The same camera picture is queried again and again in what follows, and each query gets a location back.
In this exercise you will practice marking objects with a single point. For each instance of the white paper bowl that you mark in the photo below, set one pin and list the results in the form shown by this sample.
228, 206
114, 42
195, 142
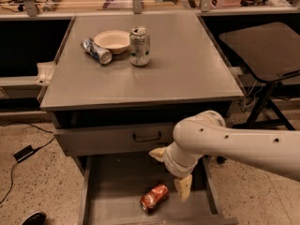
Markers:
116, 41

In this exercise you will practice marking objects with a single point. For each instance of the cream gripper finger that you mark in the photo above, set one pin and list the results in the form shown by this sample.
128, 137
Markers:
183, 187
158, 154

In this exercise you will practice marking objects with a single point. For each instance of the black shoe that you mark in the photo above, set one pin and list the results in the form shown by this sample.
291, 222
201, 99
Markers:
37, 218

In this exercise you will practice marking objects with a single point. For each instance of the black drawer handle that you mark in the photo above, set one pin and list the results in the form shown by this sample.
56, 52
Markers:
146, 139

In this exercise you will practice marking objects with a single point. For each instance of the coiled spring tool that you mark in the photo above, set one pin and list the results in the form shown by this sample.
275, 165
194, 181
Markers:
51, 5

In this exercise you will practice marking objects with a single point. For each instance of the green white upright can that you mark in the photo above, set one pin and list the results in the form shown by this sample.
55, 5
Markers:
139, 39

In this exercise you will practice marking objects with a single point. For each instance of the red coke can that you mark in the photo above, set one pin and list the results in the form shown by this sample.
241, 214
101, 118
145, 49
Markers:
154, 197

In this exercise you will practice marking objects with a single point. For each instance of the white plastic bracket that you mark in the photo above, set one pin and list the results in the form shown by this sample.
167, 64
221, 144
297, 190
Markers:
45, 72

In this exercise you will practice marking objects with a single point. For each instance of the grey metal post left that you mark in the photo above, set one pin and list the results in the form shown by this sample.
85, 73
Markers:
31, 8

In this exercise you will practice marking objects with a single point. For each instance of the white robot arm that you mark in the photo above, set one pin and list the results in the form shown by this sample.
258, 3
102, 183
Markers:
274, 151

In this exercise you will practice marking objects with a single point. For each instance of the black power adapter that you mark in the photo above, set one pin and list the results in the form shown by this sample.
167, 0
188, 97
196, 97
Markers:
23, 154

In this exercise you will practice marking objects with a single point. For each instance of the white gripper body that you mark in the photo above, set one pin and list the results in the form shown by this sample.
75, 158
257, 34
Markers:
171, 164

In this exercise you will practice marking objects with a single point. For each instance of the black stand table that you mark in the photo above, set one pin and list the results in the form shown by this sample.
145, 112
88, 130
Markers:
271, 52

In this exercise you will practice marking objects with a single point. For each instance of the grey drawer cabinet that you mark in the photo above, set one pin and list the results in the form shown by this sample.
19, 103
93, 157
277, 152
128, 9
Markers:
185, 76

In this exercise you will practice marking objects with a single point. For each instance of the blue silver lying can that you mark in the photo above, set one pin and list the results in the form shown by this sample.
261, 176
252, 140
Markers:
102, 55

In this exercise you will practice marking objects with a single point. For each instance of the grey top drawer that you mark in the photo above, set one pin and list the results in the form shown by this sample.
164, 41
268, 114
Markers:
86, 141

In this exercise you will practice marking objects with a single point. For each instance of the open grey middle drawer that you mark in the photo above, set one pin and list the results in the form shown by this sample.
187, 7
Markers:
114, 184

